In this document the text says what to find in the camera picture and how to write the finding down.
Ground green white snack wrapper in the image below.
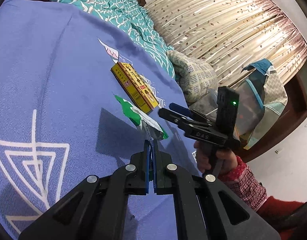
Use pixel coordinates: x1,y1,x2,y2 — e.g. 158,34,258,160
114,95,169,141

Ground red plaid sleeve forearm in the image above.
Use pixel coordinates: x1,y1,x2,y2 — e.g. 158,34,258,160
217,151,307,239

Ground person's right hand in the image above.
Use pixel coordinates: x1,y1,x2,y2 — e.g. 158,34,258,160
194,141,238,174

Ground grey checked pillow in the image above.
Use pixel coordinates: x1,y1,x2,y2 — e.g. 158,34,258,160
167,50,218,105

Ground clear plastic storage bin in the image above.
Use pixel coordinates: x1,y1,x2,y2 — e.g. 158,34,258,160
188,78,289,151

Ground yellow cardboard box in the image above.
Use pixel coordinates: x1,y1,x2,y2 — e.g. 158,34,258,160
111,62,158,114

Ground beige floral curtain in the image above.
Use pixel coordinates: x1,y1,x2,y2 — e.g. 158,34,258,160
147,0,307,87

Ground blue patterned bed sheet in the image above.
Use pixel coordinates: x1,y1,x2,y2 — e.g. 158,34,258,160
0,0,186,239

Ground teal patterned quilt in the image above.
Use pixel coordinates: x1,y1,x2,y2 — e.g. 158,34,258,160
49,0,175,78

